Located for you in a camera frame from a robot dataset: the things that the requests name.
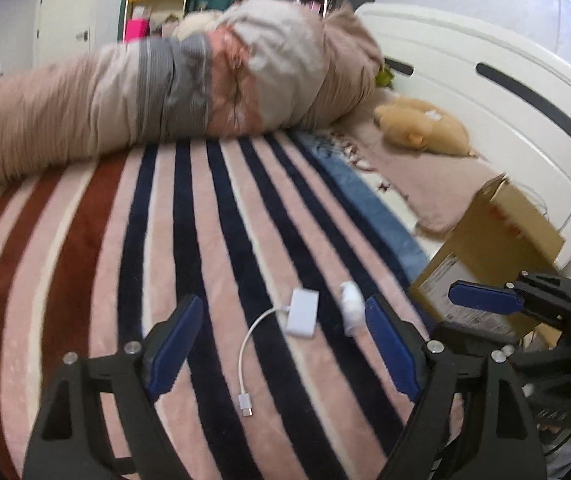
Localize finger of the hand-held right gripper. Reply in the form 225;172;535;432
435;322;521;361
449;272;571;328

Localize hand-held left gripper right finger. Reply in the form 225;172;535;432
364;294;549;480

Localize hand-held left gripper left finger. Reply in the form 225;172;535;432
22;294;205;480

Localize small white pump bottle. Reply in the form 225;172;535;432
340;281;366;337

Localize brown cardboard box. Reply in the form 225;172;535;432
409;174;566;343

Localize white adapter with cable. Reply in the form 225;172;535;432
238;287;320;417

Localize striped fleece blanket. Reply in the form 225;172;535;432
0;130;466;480

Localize pink ribbed bed cover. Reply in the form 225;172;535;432
325;120;491;236

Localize tan plush toy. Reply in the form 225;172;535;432
374;96;471;157

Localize green plush toy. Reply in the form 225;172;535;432
374;62;396;88

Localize white headboard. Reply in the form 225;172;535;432
354;2;571;271

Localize pink and grey quilt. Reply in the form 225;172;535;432
0;0;385;206

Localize pink gift bag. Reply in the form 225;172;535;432
125;17;148;43

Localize white door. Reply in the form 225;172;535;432
32;0;103;66

